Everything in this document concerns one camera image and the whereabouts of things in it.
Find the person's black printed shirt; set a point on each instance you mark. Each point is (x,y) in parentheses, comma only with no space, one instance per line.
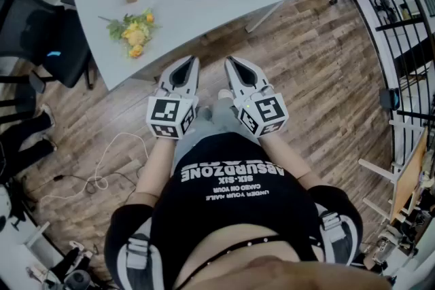
(238,200)

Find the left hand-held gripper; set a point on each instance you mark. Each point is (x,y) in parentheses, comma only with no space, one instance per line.
(164,112)

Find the white wooden rack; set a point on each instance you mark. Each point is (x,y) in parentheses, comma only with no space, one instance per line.
(375,173)

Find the black mesh office chair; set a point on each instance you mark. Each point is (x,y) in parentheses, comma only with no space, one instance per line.
(57,40)

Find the white table leg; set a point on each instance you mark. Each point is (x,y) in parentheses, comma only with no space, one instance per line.
(263,17)

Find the black and blue device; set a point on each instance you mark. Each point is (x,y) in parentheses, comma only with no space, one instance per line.
(389,98)

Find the yellow artificial flower bouquet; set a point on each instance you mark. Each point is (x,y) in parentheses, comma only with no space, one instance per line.
(134,32)

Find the wooden board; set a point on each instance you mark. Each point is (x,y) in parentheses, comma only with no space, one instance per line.
(409,176)

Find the person's left forearm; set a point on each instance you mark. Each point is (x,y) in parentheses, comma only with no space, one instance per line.
(153,166)

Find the person's grey jeans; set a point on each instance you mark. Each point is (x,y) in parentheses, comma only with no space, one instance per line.
(217,119)

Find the person's light shoe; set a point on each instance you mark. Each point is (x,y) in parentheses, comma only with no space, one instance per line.
(225,94)

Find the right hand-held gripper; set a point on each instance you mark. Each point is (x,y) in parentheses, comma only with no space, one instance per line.
(268,112)

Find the person's right forearm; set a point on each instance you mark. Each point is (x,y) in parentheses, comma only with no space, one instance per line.
(289,159)

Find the black metal railing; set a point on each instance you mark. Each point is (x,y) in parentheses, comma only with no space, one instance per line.
(404,27)

